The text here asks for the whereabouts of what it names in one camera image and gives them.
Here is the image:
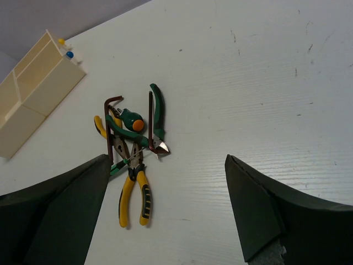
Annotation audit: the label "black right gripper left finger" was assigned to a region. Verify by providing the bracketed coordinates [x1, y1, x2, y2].
[1, 155, 111, 264]

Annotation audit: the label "long dark hex key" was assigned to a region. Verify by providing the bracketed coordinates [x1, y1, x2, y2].
[104, 96, 123, 165]

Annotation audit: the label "yellow combination pliers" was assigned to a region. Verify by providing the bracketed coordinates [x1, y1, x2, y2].
[119, 142, 152, 228]

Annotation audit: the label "cream divided plastic tray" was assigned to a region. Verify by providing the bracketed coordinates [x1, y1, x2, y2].
[1, 31, 86, 159]

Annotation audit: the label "green stubby screwdriver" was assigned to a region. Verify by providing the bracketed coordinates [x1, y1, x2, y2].
[117, 108, 145, 132]

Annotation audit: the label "green handled diagonal cutters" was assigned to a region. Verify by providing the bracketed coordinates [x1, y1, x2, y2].
[106, 83, 169, 158]

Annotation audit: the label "short dark hex key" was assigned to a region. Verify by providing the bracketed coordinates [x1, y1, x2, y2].
[148, 91, 156, 153]

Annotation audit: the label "yellow needle nose pliers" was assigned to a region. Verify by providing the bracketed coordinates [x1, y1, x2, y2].
[94, 105, 130, 160]

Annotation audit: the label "thin green precision screwdriver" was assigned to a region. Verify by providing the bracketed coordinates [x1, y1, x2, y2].
[110, 149, 143, 176]

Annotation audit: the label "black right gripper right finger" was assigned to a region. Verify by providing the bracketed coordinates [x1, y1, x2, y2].
[225, 155, 352, 264]

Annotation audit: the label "blue push pin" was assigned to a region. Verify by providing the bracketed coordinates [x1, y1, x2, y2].
[66, 51, 74, 59]

